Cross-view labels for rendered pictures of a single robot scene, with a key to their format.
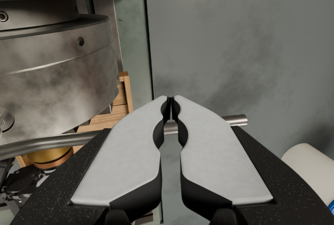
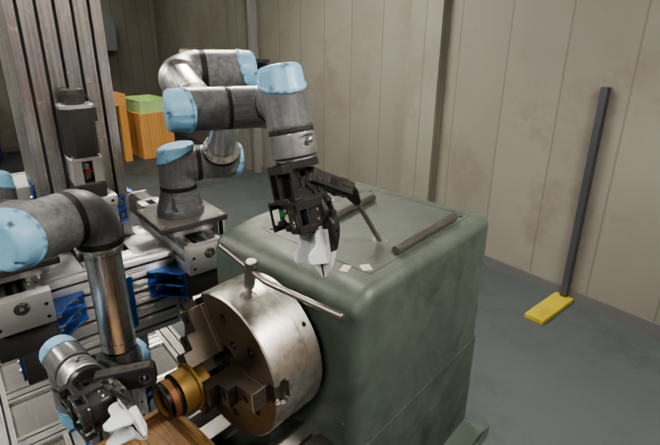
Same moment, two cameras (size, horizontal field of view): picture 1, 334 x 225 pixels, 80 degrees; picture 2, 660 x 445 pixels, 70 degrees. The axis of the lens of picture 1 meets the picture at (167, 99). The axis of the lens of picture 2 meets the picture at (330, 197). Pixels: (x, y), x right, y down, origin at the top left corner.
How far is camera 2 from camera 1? 0.85 m
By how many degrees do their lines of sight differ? 99
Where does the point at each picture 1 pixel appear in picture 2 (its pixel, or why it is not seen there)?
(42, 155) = (181, 372)
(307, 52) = not seen: outside the picture
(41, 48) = (292, 304)
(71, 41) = (302, 317)
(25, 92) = (268, 302)
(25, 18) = not seen: hidden behind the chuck
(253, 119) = not seen: outside the picture
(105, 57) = (300, 351)
